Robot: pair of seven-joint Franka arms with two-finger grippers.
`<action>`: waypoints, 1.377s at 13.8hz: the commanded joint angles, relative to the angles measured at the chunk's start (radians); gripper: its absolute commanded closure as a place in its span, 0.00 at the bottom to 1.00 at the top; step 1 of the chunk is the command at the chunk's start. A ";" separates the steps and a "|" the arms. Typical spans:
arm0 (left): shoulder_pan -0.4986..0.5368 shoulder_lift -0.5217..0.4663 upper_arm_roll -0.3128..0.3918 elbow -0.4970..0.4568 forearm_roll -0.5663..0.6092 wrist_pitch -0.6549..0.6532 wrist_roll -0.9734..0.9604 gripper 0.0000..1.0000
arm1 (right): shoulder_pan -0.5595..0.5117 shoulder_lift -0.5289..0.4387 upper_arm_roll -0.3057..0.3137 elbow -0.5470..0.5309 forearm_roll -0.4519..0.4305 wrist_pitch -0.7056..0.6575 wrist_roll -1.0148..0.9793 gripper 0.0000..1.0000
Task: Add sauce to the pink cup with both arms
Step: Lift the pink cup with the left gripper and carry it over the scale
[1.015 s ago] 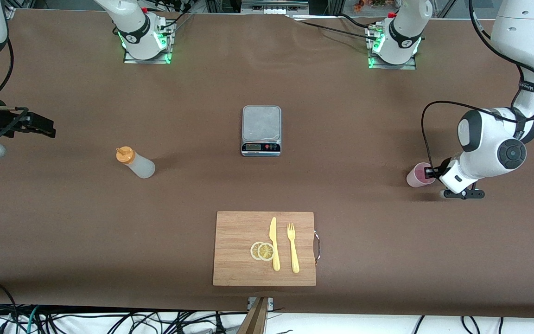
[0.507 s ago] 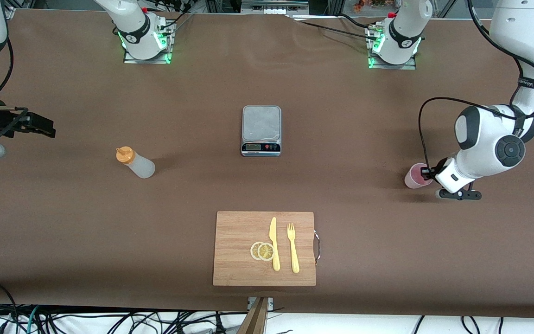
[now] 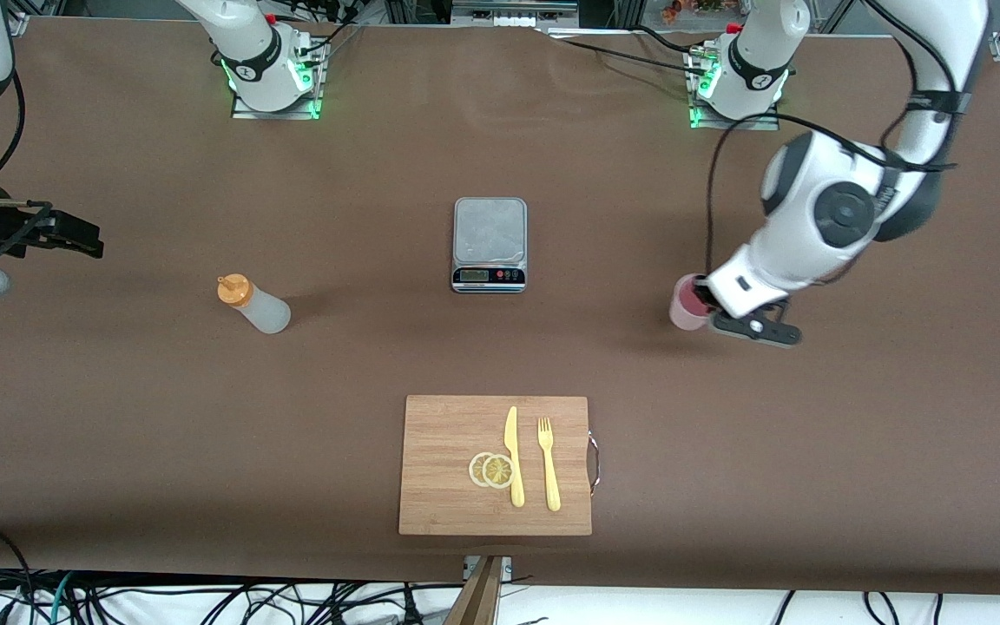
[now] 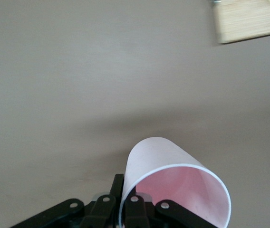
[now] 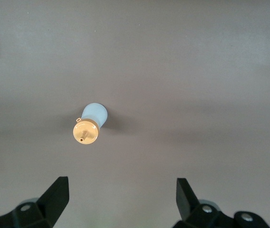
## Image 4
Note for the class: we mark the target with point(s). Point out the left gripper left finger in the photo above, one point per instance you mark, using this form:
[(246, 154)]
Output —
[(101, 209)]

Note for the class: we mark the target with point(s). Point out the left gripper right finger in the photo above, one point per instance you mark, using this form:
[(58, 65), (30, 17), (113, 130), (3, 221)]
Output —
[(135, 211)]

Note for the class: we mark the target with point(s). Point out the pink plastic cup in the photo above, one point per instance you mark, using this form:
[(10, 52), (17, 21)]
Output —
[(163, 154)]

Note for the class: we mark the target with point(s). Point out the wooden cutting board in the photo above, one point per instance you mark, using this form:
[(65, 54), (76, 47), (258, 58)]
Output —
[(249, 21)]

